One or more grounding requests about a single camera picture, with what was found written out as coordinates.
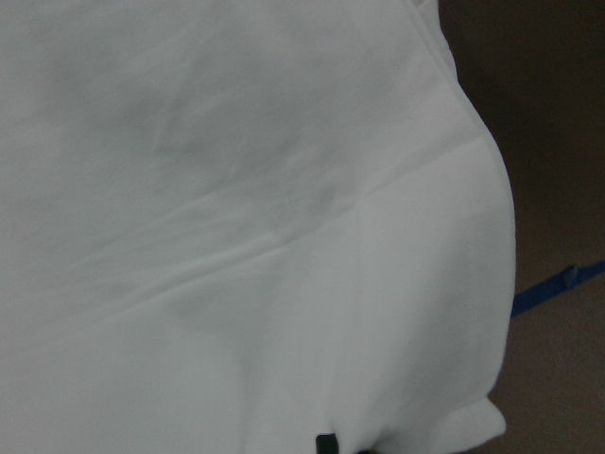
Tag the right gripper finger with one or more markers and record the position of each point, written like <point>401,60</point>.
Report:
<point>327,444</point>

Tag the white long-sleeve printed shirt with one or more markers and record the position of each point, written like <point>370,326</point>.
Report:
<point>245,227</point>

